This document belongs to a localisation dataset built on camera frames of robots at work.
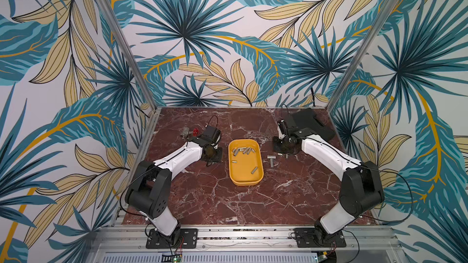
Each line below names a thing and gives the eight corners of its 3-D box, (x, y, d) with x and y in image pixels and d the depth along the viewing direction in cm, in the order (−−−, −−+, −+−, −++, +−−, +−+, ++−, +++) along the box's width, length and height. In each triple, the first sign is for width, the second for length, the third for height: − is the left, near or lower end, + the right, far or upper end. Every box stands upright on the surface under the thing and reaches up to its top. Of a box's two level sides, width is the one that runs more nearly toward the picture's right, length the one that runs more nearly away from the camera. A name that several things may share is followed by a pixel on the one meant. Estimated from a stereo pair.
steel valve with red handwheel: (180, 139, 106) (178, 134, 102) (182, 130, 110) (180, 125, 106) (198, 139, 106) (196, 134, 102) (199, 130, 111) (198, 125, 107)
